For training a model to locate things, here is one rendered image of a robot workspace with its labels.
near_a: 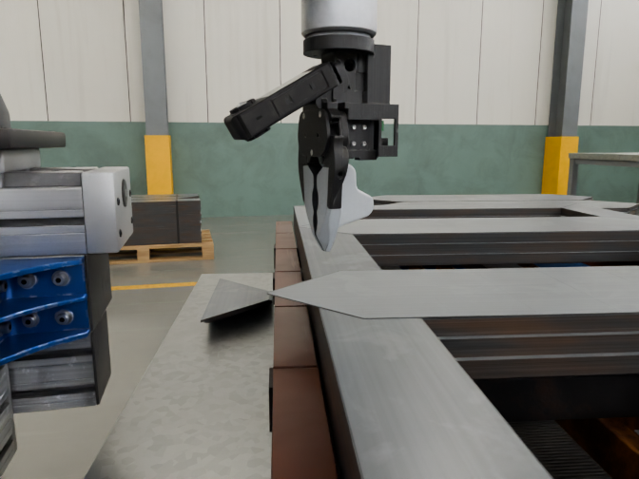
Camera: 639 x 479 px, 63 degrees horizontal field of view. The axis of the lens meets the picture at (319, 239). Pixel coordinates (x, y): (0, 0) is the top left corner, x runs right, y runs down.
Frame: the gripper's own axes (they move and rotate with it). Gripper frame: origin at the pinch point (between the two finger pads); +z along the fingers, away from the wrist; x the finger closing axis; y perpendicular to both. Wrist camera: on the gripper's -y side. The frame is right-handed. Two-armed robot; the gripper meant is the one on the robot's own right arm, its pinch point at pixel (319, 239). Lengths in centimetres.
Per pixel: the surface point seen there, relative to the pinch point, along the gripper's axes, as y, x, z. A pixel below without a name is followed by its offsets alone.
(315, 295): -1.3, -1.7, 5.5
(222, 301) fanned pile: 1, 48, 20
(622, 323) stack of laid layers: 22.5, -18.7, 6.6
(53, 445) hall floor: -36, 139, 92
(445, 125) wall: 489, 605, -35
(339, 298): 0.4, -4.0, 5.4
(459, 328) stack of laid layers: 7.9, -13.3, 6.6
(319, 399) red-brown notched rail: -6.8, -14.5, 9.9
